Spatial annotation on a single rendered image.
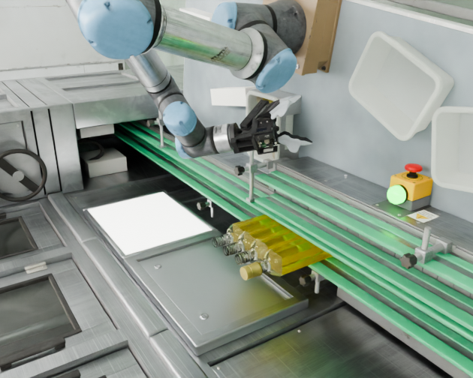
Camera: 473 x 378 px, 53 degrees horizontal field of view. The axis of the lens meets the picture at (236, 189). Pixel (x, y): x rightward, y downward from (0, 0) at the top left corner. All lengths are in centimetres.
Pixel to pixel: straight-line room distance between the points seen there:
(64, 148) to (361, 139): 122
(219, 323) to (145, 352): 19
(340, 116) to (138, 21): 70
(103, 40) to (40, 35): 391
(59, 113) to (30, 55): 279
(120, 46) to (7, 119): 114
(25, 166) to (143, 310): 95
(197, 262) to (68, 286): 38
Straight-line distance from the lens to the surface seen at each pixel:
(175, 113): 118
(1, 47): 474
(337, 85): 139
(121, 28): 88
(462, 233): 113
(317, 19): 133
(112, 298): 139
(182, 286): 136
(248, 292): 133
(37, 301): 148
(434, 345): 109
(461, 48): 115
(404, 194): 117
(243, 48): 108
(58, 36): 482
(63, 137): 205
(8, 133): 202
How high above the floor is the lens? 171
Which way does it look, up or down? 30 degrees down
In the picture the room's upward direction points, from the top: 104 degrees counter-clockwise
